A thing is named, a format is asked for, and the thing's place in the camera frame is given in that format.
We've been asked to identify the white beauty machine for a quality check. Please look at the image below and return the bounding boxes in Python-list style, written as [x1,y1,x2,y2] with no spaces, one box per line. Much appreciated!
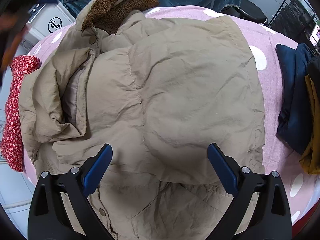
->
[21,0,75,52]

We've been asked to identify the person's left hand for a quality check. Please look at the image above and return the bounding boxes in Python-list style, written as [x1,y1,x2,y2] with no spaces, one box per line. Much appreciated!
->
[0,12,29,72]

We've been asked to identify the black round stool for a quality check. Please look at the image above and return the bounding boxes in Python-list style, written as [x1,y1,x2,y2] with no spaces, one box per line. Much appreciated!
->
[221,0,267,24]

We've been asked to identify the red floral garment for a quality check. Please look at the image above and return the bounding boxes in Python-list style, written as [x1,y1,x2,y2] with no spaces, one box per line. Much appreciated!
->
[1,55,40,172]

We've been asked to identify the black wire rack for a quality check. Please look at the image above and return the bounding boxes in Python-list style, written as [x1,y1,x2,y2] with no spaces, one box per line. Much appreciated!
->
[267,0,319,55]

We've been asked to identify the beige puffer jacket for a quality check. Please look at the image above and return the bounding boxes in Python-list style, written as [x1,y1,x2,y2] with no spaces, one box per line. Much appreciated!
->
[19,0,265,239]

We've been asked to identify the pink polka dot bedsheet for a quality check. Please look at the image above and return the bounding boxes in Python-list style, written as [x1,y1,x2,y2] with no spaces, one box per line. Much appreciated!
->
[23,5,319,226]

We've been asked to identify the navy blue garment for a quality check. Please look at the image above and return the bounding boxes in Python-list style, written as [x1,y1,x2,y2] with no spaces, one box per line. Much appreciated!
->
[276,43,315,154]

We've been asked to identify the mustard yellow garment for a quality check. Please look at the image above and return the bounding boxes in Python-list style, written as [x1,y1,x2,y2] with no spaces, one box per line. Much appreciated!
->
[299,75,320,175]

